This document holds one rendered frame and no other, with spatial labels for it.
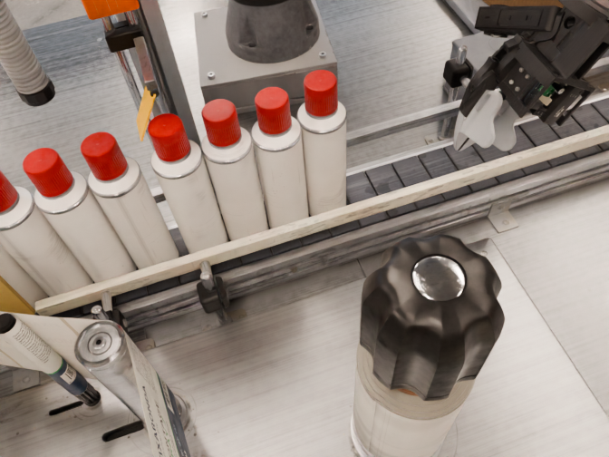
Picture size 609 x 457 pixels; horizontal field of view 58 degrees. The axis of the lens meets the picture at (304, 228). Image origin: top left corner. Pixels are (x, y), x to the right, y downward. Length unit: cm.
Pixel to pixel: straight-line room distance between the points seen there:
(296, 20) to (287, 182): 35
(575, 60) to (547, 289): 28
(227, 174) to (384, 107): 40
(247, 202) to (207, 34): 44
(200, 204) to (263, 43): 36
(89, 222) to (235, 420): 25
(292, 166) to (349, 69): 42
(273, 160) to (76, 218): 20
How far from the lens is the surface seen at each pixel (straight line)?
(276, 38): 87
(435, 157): 77
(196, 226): 61
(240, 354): 61
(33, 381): 74
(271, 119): 54
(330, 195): 65
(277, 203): 62
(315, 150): 59
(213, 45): 95
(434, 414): 40
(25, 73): 60
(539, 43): 66
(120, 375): 46
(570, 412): 63
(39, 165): 55
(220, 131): 53
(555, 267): 76
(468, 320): 30
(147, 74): 51
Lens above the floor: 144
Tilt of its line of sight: 55 degrees down
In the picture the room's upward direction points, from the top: 6 degrees counter-clockwise
